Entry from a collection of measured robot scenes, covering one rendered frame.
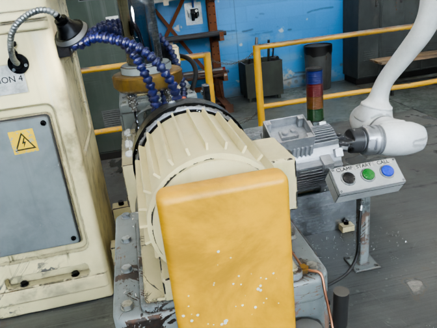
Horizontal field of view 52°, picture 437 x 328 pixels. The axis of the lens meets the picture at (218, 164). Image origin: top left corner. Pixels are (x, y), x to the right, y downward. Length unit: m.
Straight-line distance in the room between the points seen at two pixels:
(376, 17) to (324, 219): 5.33
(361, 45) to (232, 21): 1.76
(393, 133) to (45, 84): 0.96
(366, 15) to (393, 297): 5.53
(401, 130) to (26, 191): 1.04
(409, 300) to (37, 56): 0.98
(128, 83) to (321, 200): 0.64
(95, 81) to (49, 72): 3.31
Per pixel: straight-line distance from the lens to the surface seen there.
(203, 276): 0.46
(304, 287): 0.61
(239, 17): 6.33
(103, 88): 4.33
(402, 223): 1.46
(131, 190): 1.12
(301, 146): 1.25
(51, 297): 1.25
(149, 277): 0.62
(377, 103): 1.54
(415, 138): 1.45
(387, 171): 1.14
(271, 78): 6.03
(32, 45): 1.02
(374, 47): 6.59
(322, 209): 1.35
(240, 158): 0.49
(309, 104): 1.63
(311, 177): 1.29
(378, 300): 1.16
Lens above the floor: 1.53
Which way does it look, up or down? 22 degrees down
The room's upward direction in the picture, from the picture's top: 6 degrees counter-clockwise
